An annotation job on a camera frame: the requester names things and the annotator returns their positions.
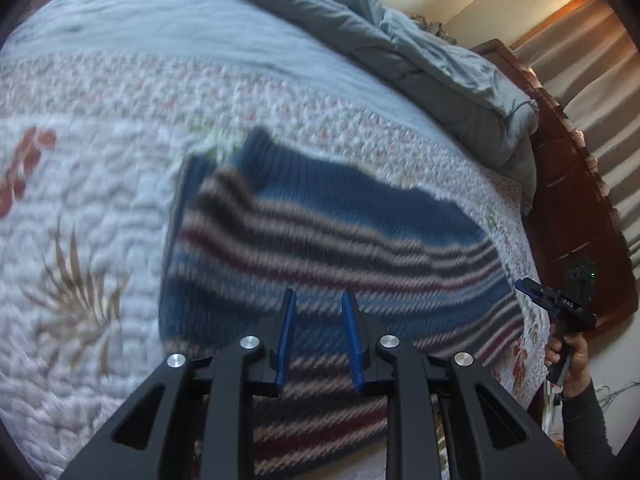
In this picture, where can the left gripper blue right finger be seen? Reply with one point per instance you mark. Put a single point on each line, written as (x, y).
(445, 412)

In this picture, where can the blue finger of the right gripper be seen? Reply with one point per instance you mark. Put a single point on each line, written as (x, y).
(529, 288)

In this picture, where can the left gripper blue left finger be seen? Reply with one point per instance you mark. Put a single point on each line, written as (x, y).
(186, 404)

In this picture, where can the striped knit sweater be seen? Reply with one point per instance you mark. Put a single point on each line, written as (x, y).
(270, 219)

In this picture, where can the right forearm dark sleeve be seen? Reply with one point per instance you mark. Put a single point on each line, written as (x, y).
(585, 441)

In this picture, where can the right hand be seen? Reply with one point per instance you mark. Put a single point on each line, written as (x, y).
(577, 378)

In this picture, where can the grey blue comforter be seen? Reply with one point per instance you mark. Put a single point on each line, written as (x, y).
(469, 96)

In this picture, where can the beige curtain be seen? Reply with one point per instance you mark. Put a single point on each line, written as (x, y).
(587, 61)

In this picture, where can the floral white quilt bedspread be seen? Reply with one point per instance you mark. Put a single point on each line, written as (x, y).
(101, 102)

